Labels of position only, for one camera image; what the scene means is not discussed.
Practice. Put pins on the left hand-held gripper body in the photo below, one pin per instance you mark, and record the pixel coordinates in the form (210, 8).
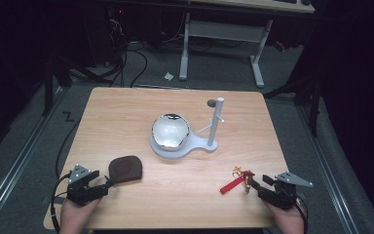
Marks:
(79, 190)

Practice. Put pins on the small black zigzag piece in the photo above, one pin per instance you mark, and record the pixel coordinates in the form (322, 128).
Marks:
(68, 116)

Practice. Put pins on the white-legged desk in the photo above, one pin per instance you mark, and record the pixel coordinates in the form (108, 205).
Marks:
(224, 31)

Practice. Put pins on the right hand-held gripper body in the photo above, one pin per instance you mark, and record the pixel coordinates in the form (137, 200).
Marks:
(284, 191)

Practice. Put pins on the person's right hand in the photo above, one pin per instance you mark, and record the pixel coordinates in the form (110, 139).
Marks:
(285, 221)

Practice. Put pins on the person's left hand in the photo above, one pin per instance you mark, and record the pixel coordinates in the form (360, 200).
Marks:
(78, 216)

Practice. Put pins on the white stand with pegs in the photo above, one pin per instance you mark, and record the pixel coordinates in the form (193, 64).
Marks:
(204, 141)

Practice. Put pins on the shiny silver bowl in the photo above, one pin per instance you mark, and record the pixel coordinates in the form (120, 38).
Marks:
(170, 131)

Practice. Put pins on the crumpled white paper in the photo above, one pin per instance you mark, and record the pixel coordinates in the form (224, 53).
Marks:
(168, 76)

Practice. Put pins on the metal floor rail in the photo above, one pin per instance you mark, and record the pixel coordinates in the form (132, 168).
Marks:
(16, 165)
(328, 169)

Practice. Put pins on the dark metal stand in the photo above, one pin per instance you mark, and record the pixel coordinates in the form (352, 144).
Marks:
(50, 81)

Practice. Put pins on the brown rounded pad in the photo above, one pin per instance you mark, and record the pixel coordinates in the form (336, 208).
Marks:
(125, 169)

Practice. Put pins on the small dark round object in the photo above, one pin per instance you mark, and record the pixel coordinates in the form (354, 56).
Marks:
(211, 103)

